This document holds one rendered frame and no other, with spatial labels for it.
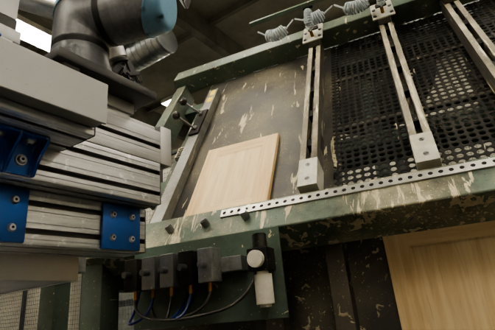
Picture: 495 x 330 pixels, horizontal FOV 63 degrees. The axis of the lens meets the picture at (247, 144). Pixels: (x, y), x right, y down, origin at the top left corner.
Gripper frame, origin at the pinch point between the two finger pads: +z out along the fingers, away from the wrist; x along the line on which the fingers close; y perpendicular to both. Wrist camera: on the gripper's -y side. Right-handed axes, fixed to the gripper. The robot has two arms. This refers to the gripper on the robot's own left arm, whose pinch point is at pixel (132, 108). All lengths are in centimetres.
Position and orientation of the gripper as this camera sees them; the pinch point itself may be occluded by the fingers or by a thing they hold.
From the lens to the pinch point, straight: 164.3
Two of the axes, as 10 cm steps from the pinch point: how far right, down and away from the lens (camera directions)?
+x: -8.1, 2.8, 5.2
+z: 3.5, 9.4, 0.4
